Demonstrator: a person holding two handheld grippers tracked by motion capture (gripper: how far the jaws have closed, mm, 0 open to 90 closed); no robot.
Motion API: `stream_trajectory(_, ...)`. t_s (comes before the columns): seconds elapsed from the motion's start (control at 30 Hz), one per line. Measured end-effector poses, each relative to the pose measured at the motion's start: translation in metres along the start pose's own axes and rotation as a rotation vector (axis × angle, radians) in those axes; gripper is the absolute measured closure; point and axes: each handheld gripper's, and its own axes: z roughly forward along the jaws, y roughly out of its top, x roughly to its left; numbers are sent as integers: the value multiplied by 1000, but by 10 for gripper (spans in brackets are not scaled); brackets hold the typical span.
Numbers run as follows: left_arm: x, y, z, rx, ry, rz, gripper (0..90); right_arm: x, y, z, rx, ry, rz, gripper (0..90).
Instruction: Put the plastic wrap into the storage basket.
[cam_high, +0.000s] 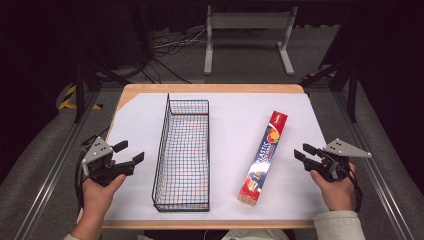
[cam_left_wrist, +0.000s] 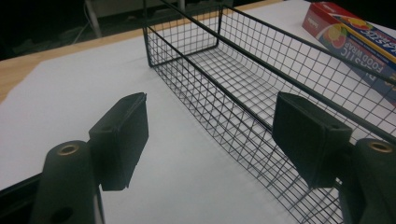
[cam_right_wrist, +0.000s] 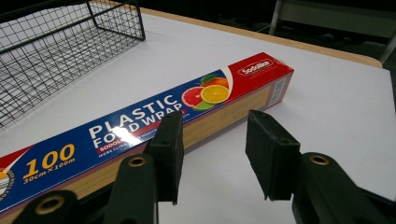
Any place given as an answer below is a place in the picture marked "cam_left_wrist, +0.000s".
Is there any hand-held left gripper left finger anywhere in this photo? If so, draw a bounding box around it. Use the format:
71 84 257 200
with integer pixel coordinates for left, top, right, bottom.
88 91 149 192

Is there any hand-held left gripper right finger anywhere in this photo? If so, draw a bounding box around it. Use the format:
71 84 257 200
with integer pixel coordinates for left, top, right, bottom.
272 91 354 189

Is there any plastic food wrap box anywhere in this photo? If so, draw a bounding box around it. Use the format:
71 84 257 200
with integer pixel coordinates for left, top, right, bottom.
301 1 396 106

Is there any grey metal stand pole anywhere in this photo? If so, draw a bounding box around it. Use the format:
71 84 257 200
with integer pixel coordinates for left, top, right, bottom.
84 0 103 39

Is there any black wire mesh basket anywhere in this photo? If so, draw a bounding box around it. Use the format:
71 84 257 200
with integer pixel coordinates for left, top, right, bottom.
142 0 396 224

